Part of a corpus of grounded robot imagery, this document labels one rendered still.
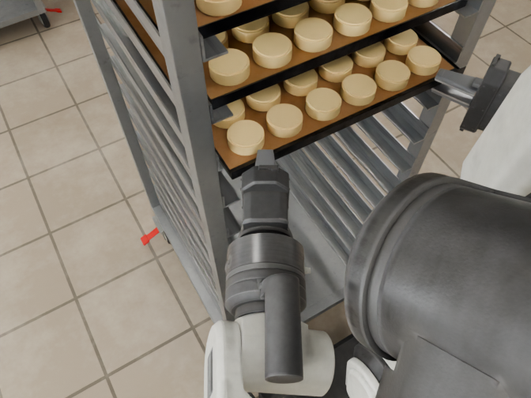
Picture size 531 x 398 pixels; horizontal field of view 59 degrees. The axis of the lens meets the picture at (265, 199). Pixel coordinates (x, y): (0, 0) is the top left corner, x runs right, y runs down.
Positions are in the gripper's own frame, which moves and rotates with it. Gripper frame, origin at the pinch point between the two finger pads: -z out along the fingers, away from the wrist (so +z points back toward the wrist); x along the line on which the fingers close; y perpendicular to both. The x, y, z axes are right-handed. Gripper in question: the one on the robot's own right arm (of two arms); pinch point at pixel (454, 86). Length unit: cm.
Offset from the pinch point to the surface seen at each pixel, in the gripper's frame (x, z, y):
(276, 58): 10.3, -20.0, 18.4
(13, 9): -89, -205, -56
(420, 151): -22.9, -1.1, -6.9
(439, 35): 1.1, -5.5, -8.7
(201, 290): -90, -45, 19
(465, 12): 8.2, -2.8, -5.3
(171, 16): 23.1, -23.3, 31.9
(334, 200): -64, -18, -15
